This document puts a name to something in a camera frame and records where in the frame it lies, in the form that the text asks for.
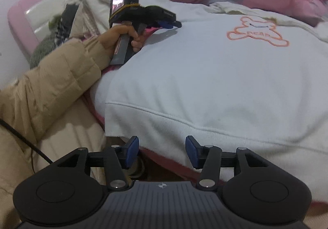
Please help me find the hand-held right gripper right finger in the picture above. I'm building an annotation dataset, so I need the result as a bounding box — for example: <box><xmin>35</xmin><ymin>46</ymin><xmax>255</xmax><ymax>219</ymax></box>
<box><xmin>185</xmin><ymin>135</ymin><xmax>267</xmax><ymax>190</ymax></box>

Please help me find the black white patterned cloth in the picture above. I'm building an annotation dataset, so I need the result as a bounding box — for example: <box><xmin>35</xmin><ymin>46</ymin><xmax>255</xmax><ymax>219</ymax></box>
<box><xmin>55</xmin><ymin>21</ymin><xmax>71</xmax><ymax>45</ymax></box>

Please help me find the white sweatshirt orange bear outline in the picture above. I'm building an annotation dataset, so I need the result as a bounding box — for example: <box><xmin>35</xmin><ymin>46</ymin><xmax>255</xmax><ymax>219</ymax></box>
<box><xmin>91</xmin><ymin>1</ymin><xmax>328</xmax><ymax>204</ymax></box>

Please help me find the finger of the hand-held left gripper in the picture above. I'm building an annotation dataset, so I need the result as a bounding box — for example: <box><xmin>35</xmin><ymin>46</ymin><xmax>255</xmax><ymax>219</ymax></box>
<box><xmin>153</xmin><ymin>20</ymin><xmax>183</xmax><ymax>29</ymax></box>

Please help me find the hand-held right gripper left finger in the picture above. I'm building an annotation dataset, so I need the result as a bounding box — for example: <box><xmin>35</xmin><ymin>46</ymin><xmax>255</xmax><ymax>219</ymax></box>
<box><xmin>58</xmin><ymin>136</ymin><xmax>140</xmax><ymax>190</ymax></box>

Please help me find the beige checked cloth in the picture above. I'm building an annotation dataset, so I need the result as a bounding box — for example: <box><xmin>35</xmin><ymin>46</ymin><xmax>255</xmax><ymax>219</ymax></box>
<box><xmin>77</xmin><ymin>0</ymin><xmax>103</xmax><ymax>40</ymax></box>

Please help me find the pink floral bed blanket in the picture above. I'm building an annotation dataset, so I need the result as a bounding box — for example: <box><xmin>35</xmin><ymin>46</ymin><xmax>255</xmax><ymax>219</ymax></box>
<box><xmin>84</xmin><ymin>26</ymin><xmax>328</xmax><ymax>209</ymax></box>

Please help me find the person's left hand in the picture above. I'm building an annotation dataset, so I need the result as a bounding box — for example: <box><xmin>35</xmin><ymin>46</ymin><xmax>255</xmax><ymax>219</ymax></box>
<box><xmin>99</xmin><ymin>25</ymin><xmax>148</xmax><ymax>60</ymax></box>

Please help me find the grey green knitted cloth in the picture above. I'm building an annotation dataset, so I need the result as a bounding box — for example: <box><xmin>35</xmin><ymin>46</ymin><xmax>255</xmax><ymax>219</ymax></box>
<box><xmin>29</xmin><ymin>14</ymin><xmax>67</xmax><ymax>69</ymax></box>

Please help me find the pink white headboard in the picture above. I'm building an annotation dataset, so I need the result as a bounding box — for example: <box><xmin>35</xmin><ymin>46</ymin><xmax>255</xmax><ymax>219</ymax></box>
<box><xmin>8</xmin><ymin>0</ymin><xmax>113</xmax><ymax>60</ymax></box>

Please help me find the beige jacket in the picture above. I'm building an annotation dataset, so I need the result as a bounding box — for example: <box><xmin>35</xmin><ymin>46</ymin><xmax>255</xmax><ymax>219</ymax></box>
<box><xmin>0</xmin><ymin>96</ymin><xmax>108</xmax><ymax>229</ymax></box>

